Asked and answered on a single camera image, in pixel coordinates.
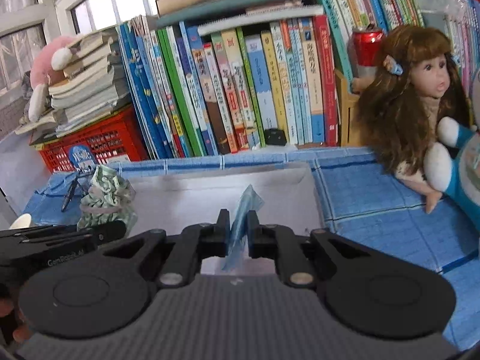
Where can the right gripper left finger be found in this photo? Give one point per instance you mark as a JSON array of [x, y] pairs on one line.
[[195, 243]]

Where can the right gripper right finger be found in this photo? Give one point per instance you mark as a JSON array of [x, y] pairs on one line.
[[280, 244]]

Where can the light blue cloth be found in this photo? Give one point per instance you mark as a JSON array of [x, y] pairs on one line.
[[250, 201]]

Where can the green striped cloth bundle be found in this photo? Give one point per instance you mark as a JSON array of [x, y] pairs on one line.
[[110, 198]]

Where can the left hand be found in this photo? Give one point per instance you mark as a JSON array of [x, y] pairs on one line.
[[13, 327]]

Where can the white shallow tray box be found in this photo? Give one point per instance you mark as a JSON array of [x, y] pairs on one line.
[[173, 202]]

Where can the blue checked tablecloth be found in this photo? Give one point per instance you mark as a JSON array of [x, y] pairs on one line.
[[359, 202]]

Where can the miniature black bicycle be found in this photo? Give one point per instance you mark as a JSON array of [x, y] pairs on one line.
[[81, 174]]

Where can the red plastic crate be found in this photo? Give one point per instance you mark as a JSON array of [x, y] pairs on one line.
[[115, 138]]

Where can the wooden book holder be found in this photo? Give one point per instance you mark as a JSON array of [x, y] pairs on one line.
[[349, 131]]

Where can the row of upright books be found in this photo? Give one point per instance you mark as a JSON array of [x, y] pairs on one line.
[[268, 84]]

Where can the stack of grey books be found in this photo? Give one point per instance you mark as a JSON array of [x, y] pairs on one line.
[[94, 87]]

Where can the blue cat plush toy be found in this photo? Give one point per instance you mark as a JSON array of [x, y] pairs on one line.
[[451, 166]]

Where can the pink plush toy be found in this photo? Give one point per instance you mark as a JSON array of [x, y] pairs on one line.
[[47, 70]]

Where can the brown haired doll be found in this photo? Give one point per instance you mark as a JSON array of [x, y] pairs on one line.
[[416, 84]]

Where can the red soda can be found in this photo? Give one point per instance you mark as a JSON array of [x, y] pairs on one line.
[[365, 43]]

